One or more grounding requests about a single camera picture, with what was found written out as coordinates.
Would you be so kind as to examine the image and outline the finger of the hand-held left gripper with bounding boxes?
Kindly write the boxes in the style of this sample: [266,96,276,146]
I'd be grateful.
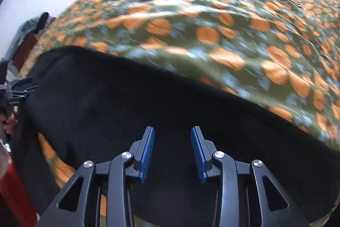
[18,85,40,98]
[15,77,33,86]

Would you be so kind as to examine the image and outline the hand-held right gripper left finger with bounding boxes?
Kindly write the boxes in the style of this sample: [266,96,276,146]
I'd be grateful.
[36,126,155,227]

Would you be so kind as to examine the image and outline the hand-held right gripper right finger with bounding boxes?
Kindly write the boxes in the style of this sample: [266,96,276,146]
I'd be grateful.
[191,126,311,227]

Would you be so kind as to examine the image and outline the black pants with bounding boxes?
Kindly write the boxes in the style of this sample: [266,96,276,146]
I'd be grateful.
[16,46,340,225]

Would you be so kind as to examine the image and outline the person's left hand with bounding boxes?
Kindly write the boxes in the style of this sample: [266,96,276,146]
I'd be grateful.
[0,106,19,135]

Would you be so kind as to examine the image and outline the small black object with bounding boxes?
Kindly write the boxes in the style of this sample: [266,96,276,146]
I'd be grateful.
[34,12,51,32]

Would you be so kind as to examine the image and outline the person's red garment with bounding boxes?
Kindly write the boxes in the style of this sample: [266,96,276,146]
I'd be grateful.
[0,138,38,227]

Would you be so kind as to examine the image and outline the green floral bedspread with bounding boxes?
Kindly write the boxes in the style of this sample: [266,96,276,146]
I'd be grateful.
[18,0,340,227]

